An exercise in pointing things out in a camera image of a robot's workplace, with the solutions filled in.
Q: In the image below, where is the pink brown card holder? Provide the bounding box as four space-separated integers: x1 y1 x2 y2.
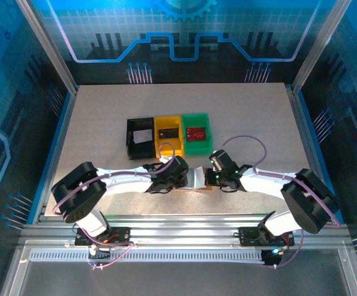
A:
178 166 213 192

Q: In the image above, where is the black credit card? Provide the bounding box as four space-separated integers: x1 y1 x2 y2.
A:
158 128 179 140

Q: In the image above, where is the red credit card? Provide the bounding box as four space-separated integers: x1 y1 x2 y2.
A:
186 126 208 142

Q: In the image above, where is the white credit card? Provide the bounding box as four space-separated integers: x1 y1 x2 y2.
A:
134 129 153 144

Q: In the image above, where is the yellow plastic bin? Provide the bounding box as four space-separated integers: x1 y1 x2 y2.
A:
154 115 185 158

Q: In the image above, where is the green plastic bin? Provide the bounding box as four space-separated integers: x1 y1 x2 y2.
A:
181 113 213 156

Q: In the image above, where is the black plastic bin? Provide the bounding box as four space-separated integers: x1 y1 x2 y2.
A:
125 117 157 161

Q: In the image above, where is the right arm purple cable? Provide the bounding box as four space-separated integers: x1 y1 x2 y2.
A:
220 134 342 269

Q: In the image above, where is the aluminium mounting rail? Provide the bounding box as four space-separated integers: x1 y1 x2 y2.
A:
19 213 353 251

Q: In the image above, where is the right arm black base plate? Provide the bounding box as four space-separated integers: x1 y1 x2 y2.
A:
238 226 295 247

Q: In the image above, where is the slotted grey cable duct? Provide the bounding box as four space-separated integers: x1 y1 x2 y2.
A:
28 249 267 263

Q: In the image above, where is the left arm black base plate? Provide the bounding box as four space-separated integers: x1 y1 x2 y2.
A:
75 226 131 247

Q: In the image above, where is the aluminium side rail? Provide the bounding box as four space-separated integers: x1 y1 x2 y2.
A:
27 91 80 224
285 85 345 225

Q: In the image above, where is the aluminium frame post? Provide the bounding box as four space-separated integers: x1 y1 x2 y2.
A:
291 0 354 95
15 0 79 95

